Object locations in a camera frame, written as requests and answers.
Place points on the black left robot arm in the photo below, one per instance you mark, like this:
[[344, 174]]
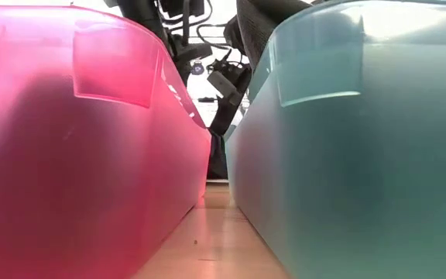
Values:
[[141, 15]]

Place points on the blue denim cap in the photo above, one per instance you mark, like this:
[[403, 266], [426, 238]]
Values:
[[217, 159]]

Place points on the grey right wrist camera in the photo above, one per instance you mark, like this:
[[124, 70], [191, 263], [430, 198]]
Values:
[[223, 87]]

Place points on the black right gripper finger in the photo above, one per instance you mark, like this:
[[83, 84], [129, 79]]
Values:
[[223, 124]]

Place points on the black round ceiling camera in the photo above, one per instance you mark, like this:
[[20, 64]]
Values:
[[197, 69]]

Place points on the black overhead frame bar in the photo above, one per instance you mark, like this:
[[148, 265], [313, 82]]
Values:
[[206, 99]]

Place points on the teal translucent plastic bin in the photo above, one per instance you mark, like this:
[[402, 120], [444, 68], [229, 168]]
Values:
[[362, 174]]

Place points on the red translucent plastic bin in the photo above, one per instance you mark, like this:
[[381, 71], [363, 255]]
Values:
[[72, 174]]

